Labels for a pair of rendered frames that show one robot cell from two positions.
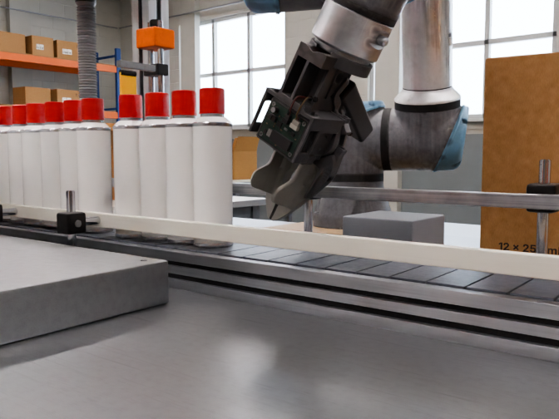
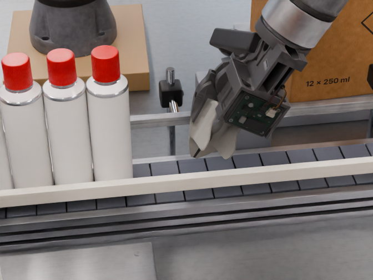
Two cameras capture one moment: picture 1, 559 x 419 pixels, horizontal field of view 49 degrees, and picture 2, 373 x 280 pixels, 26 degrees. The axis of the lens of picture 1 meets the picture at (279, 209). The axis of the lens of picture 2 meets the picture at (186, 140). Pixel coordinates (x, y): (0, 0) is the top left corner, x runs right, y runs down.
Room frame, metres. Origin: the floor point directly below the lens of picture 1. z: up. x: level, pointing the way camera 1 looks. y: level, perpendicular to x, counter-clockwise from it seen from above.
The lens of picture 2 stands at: (0.16, 0.60, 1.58)
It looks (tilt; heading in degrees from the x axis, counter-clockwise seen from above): 38 degrees down; 314
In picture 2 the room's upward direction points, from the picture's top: straight up
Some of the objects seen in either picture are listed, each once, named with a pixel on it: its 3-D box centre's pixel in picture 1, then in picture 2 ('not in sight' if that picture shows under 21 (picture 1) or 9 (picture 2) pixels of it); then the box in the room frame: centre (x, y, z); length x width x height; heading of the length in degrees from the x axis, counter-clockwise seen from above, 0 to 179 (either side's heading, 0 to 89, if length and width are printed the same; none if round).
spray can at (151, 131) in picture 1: (158, 166); (25, 129); (0.87, 0.17, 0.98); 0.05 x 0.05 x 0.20
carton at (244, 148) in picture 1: (229, 158); not in sight; (5.40, 0.44, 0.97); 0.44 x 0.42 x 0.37; 137
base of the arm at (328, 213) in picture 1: (353, 199); (70, 10); (1.17, -0.14, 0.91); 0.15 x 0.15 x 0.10
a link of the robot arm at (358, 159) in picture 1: (356, 137); not in sight; (1.17, -0.15, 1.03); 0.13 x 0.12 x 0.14; 72
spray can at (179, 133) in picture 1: (185, 167); (67, 125); (0.84, 0.13, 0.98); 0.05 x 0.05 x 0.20
